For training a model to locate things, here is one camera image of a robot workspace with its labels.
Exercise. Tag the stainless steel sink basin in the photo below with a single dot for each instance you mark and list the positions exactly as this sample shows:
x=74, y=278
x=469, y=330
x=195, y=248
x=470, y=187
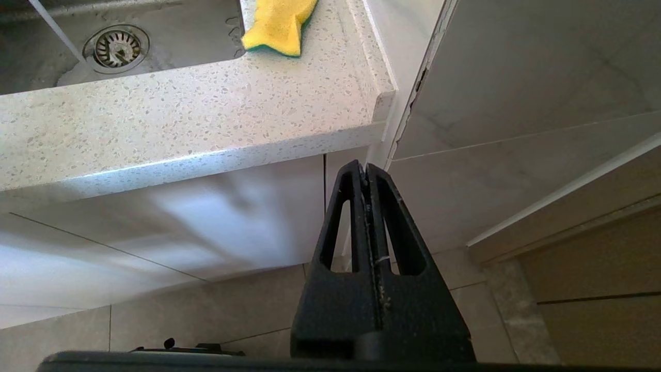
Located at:
x=196, y=36

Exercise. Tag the yellow sponge green backing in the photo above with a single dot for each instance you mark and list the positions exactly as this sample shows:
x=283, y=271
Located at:
x=279, y=26

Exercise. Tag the round metal drain strainer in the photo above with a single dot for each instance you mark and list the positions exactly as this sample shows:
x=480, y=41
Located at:
x=116, y=49

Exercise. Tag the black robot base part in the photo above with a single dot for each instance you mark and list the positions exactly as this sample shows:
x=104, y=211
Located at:
x=186, y=349

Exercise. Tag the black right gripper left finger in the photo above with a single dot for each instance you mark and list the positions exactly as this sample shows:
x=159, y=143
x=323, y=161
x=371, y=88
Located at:
x=338, y=315

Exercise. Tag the running water stream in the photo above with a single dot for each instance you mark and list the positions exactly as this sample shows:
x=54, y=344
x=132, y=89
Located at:
x=57, y=31

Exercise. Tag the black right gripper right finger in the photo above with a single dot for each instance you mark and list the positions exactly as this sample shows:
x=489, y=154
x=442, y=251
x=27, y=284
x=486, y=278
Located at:
x=423, y=310

